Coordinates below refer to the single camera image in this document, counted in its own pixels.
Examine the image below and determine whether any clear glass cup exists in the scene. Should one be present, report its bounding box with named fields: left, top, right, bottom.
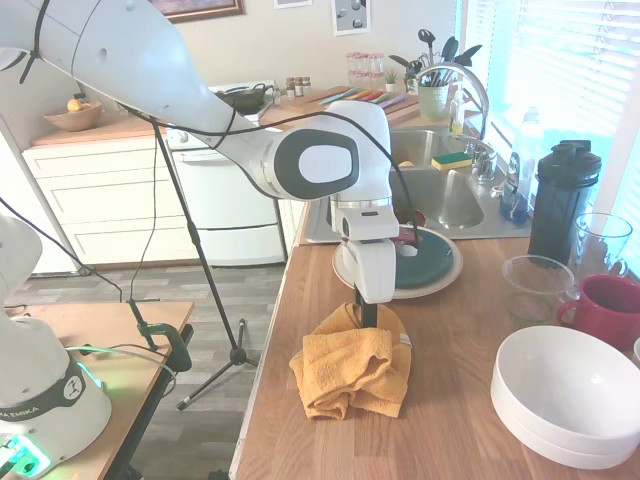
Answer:
left=501, top=254, right=581, bottom=323

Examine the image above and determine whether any white bowl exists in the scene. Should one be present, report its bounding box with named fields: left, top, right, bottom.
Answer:
left=492, top=394, right=640, bottom=472
left=489, top=325, right=640, bottom=452

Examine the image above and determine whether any wooden fruit bowl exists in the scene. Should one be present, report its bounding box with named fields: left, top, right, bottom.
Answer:
left=43, top=99, right=104, bottom=133

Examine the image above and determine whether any black shaker bottle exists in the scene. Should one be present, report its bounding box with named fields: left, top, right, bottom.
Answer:
left=528, top=139, right=603, bottom=267

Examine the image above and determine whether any white table cable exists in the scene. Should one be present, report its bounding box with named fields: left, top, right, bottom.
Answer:
left=62, top=343, right=178, bottom=401

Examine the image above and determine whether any black spatula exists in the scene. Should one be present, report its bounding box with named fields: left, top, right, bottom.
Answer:
left=439, top=35, right=461, bottom=69

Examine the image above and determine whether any black frying pan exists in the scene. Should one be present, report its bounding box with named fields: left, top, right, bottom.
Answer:
left=218, top=83, right=274, bottom=114

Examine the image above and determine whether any yellow cloth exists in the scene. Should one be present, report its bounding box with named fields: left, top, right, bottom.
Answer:
left=288, top=301, right=414, bottom=422

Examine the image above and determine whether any pale green utensil crock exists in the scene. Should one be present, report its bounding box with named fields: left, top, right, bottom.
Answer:
left=417, top=82, right=451, bottom=122

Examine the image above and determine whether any red mug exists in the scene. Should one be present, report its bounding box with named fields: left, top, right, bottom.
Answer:
left=555, top=274, right=640, bottom=352

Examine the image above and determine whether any clear yellow soap bottle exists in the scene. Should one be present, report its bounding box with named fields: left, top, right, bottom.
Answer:
left=448, top=82, right=466, bottom=139

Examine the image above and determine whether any green and yellow sponge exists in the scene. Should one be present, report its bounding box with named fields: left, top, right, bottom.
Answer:
left=431, top=152, right=474, bottom=173

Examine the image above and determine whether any wooden cutting board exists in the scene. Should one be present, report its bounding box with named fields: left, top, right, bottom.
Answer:
left=278, top=85, right=421, bottom=127

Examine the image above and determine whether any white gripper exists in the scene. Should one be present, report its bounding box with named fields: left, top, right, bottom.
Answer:
left=332, top=205, right=401, bottom=332

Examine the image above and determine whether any white stove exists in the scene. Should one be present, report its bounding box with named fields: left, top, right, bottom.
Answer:
left=164, top=82, right=289, bottom=267

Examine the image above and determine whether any black slotted spoon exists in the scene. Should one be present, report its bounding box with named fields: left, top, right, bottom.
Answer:
left=418, top=28, right=437, bottom=69

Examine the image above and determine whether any chrome faucet handle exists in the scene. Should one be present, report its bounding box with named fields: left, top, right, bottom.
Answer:
left=465, top=139, right=499, bottom=183

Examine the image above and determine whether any chrome gooseneck faucet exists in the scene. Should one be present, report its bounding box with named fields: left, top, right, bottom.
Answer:
left=417, top=63, right=491, bottom=151

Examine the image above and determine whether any large cream plate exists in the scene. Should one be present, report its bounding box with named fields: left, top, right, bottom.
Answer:
left=332, top=224, right=464, bottom=301

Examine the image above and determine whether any tall clear drinking glass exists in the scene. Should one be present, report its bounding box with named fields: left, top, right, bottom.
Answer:
left=567, top=212, right=634, bottom=282

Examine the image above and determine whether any black C-clamp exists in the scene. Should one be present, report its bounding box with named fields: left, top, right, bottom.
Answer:
left=127, top=297, right=194, bottom=372

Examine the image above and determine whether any black turner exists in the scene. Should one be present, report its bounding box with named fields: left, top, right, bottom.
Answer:
left=455, top=44, right=484, bottom=69

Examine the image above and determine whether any white drawer cabinet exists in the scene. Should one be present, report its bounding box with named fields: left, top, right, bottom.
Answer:
left=22, top=134, right=202, bottom=267

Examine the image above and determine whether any stainless steel double sink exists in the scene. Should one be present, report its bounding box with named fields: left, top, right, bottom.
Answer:
left=305, top=127, right=533, bottom=245

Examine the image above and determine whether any white window blind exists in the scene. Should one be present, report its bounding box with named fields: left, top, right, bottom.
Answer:
left=462, top=0, right=640, bottom=211

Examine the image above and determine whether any white wall poster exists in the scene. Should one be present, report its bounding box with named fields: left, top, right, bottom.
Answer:
left=332, top=0, right=373, bottom=37

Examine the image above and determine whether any dark blue plate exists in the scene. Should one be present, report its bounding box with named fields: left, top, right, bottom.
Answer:
left=394, top=227, right=456, bottom=291

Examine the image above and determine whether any brown framed picture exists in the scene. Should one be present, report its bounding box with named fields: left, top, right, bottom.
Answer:
left=164, top=0, right=248, bottom=23

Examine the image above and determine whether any black tripod stand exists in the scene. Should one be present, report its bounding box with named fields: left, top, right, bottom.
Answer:
left=119, top=99, right=262, bottom=412

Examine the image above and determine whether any clear Dawn soap bottle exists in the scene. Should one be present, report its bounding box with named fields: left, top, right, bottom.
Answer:
left=499, top=107, right=534, bottom=224

